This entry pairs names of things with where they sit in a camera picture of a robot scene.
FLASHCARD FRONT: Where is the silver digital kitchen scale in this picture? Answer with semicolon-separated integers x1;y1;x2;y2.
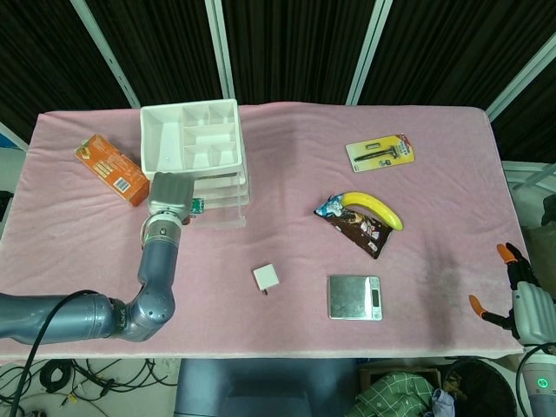
327;275;384;321

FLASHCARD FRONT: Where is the white charger plug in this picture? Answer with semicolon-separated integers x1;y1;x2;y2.
253;262;281;297

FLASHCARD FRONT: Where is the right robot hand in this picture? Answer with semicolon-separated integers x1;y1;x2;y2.
467;242;556;348

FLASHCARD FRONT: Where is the white aluminium partition post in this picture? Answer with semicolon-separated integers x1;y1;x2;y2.
71;0;141;109
203;0;239;106
345;0;394;106
486;34;556;122

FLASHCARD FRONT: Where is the razor in yellow blister pack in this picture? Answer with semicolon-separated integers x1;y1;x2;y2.
345;133;418;175

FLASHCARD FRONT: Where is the white metal frame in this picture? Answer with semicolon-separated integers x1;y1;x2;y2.
501;160;556;195

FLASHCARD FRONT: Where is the orange cardboard box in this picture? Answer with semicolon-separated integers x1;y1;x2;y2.
74;133;152;209

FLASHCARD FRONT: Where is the black coiled floor cable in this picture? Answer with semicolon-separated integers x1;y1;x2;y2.
39;361;73;394

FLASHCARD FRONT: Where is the white and blue cloth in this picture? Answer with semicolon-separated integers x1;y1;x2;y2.
431;388;458;417

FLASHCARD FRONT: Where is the yellow banana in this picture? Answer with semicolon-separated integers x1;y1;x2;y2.
341;191;404;231

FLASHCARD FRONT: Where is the pink tablecloth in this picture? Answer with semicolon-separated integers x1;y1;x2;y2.
0;102;539;361

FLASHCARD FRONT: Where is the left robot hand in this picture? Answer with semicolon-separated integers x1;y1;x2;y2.
146;171;196;227

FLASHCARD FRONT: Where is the green plaid cloth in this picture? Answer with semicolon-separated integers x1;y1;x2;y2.
354;371;440;417

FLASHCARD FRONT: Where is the black waste bin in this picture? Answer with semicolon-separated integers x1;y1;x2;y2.
442;356;519;417

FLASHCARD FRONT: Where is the white plastic drawer cabinet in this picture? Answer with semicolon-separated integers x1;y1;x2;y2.
139;98;252;209

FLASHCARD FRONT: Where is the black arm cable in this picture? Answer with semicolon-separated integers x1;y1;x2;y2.
7;289;95;417

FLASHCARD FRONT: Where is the clear drawer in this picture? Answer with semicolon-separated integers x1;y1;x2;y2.
182;184;248;230
193;171;248;189

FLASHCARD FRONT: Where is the clear drawer under tray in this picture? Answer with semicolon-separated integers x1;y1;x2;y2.
193;171;248;189

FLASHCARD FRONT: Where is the dark brown snack bag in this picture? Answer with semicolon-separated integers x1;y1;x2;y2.
313;193;394;261

